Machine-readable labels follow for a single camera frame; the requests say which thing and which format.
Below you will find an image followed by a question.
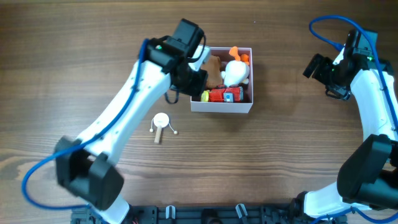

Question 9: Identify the yellow cat rattle drum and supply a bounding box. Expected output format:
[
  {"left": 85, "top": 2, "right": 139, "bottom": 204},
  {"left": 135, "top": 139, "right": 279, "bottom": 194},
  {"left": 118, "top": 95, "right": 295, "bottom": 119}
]
[{"left": 200, "top": 90, "right": 210, "bottom": 102}]

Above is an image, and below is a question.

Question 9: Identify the pink cardboard box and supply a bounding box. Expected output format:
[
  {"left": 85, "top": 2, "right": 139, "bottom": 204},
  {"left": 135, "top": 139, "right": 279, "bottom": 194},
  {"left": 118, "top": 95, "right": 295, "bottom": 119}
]
[{"left": 190, "top": 47, "right": 254, "bottom": 113}]

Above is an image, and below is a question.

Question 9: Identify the brown plush bear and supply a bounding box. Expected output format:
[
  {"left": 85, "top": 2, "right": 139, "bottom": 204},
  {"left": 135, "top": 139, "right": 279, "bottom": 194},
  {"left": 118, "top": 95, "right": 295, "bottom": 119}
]
[{"left": 201, "top": 55, "right": 223, "bottom": 89}]

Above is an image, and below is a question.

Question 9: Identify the white rattle drum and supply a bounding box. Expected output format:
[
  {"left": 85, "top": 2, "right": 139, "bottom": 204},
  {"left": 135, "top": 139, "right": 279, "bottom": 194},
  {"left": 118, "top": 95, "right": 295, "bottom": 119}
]
[{"left": 149, "top": 113, "right": 178, "bottom": 144}]

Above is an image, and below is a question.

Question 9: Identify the red toy fire truck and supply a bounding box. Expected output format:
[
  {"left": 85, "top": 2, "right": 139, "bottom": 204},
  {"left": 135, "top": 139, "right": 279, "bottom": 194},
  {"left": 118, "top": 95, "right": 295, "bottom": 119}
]
[{"left": 208, "top": 85, "right": 244, "bottom": 103}]

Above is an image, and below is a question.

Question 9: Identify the white plush duck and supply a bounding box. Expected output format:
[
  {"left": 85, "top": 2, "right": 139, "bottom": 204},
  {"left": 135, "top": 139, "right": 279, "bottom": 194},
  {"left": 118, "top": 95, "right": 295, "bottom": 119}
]
[{"left": 221, "top": 46, "right": 250, "bottom": 87}]

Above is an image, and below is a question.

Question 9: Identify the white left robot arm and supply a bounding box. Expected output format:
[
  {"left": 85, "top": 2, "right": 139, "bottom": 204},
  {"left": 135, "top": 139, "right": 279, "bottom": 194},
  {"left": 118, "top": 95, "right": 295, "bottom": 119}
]
[{"left": 54, "top": 19, "right": 210, "bottom": 223}]

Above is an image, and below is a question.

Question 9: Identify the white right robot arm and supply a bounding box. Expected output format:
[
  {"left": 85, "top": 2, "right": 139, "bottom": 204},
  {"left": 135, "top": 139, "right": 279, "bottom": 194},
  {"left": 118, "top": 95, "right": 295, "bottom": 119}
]
[{"left": 302, "top": 29, "right": 397, "bottom": 219}]

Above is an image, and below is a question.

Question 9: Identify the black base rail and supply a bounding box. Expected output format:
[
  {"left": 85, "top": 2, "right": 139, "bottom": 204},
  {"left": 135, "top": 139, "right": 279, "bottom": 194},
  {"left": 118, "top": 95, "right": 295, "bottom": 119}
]
[{"left": 70, "top": 198, "right": 346, "bottom": 224}]

